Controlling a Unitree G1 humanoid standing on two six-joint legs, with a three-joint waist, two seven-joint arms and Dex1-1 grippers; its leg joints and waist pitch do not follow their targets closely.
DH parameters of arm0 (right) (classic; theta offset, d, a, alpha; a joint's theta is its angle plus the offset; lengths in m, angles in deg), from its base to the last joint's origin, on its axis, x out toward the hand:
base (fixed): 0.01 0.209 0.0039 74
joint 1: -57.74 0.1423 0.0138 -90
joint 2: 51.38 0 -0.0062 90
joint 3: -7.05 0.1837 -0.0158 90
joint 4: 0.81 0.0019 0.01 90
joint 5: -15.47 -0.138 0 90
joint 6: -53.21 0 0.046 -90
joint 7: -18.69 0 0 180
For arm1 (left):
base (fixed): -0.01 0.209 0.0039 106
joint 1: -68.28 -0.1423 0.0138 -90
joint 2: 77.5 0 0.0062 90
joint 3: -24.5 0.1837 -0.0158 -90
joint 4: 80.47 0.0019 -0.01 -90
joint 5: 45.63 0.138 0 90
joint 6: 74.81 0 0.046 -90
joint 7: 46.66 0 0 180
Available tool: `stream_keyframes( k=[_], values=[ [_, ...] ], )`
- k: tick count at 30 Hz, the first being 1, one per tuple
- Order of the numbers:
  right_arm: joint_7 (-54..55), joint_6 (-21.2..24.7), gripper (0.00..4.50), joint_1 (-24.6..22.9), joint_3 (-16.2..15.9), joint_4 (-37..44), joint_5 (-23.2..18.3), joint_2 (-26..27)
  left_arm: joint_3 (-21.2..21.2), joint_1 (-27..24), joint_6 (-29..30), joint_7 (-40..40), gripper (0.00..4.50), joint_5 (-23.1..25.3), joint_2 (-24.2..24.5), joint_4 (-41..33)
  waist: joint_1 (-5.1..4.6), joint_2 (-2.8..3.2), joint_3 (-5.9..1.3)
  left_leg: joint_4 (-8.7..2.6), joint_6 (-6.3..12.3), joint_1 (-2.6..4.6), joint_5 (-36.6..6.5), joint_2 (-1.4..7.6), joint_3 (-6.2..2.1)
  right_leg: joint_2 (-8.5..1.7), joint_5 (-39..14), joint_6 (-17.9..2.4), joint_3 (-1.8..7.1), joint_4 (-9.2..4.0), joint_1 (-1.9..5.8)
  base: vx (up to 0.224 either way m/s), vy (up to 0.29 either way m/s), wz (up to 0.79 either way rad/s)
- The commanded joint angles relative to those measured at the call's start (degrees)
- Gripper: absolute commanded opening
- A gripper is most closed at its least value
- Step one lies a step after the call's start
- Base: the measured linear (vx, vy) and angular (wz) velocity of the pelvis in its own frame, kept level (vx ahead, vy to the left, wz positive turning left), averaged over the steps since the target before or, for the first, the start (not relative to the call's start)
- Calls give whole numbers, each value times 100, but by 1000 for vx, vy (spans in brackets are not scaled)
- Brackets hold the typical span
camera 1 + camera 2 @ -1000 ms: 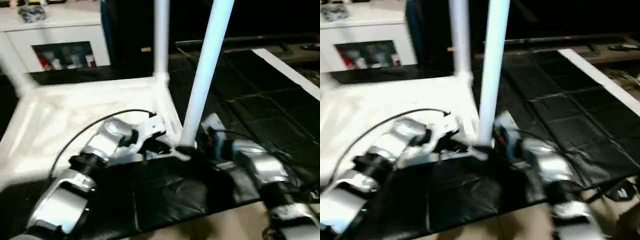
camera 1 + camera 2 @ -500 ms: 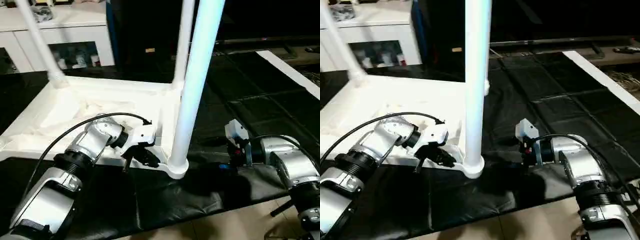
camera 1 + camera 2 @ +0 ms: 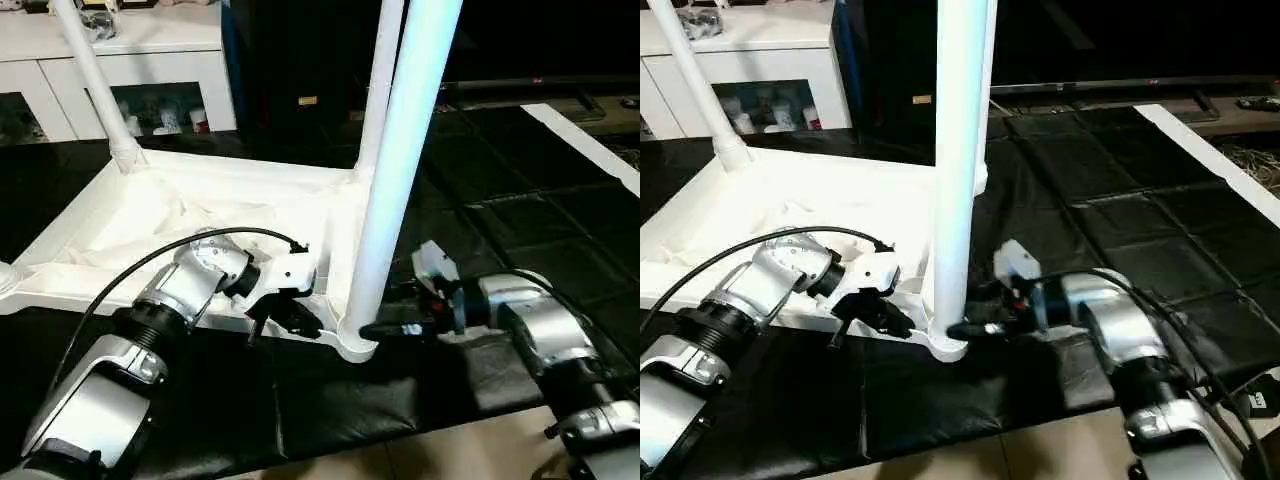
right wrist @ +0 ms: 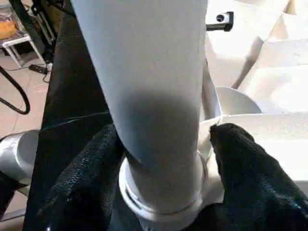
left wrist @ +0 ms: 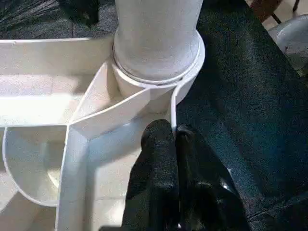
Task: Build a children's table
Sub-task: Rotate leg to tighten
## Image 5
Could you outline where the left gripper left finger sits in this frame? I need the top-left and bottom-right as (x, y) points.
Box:
(120, 119), (180, 231)

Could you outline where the white plastic table leg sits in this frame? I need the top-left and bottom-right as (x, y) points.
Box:
(113, 0), (204, 83)

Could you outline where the white plastic table top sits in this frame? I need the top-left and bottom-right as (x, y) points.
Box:
(0, 29), (206, 231)

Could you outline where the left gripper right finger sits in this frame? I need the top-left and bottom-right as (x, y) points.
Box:
(176, 124), (251, 231)

